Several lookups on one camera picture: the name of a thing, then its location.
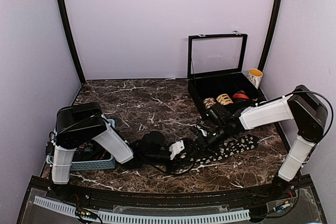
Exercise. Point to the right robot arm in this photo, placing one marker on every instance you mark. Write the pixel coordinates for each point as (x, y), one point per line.
(301, 105)

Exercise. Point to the white slotted cable duct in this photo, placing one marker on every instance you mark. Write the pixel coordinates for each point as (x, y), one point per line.
(126, 214)

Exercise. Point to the black white patterned tie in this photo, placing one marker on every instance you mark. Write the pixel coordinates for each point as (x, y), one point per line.
(226, 149)

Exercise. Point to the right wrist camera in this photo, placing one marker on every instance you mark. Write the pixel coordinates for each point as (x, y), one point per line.
(218, 114)

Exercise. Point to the black front rail base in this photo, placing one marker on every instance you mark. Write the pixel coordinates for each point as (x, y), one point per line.
(94, 194)

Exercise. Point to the red black rolled tie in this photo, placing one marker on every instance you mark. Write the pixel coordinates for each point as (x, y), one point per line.
(240, 96)

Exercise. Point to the black frame post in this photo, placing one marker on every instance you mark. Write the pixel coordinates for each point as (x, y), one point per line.
(270, 34)
(70, 40)

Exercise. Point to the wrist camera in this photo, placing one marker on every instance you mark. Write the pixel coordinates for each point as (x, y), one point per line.
(218, 114)
(152, 142)

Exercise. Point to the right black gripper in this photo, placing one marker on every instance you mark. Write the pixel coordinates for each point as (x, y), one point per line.
(203, 146)

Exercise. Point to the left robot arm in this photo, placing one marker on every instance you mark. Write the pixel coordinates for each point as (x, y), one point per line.
(127, 154)

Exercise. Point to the brown floral rolled tie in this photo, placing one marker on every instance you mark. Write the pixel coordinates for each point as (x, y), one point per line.
(209, 102)

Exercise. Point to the left black frame post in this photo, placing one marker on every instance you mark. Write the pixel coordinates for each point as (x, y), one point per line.
(70, 40)

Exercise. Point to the tan striped rolled tie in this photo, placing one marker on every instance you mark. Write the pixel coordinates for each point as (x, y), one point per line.
(224, 99)

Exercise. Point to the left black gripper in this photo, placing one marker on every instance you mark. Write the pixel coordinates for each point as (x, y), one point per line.
(178, 163)

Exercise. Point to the right black frame post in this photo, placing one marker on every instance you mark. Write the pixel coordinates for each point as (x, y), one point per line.
(270, 34)

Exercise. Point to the white yellow mug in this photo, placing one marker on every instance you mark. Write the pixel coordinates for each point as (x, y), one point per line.
(255, 77)

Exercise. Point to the light blue plastic basket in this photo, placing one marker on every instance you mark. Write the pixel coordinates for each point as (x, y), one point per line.
(92, 165)

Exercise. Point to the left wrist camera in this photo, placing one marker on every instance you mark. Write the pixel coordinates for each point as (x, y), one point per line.
(152, 142)

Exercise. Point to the black glass-lid tie box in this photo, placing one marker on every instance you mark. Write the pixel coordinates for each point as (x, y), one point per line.
(214, 67)

